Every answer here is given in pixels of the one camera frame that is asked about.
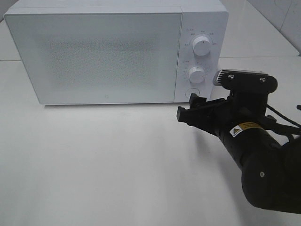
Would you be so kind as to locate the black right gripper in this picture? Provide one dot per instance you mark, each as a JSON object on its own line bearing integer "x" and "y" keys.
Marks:
{"x": 237, "y": 116}

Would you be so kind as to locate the round white door-release button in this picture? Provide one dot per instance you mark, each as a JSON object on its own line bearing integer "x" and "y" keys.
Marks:
{"x": 192, "y": 91}

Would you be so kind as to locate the white microwave door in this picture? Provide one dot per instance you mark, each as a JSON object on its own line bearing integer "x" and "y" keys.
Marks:
{"x": 98, "y": 59}

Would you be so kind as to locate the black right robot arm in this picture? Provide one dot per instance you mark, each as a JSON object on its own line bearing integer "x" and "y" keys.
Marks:
{"x": 267, "y": 153}

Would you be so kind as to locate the lower white timer knob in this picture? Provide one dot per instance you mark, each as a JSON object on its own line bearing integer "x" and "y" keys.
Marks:
{"x": 196, "y": 74}

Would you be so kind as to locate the upper white power knob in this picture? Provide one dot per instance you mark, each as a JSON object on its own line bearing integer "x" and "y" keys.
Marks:
{"x": 201, "y": 45}

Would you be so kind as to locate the white microwave oven body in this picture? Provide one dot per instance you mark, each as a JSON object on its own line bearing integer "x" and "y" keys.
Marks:
{"x": 198, "y": 17}

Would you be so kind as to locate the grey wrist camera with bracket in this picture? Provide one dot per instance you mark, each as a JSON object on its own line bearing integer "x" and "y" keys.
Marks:
{"x": 242, "y": 82}

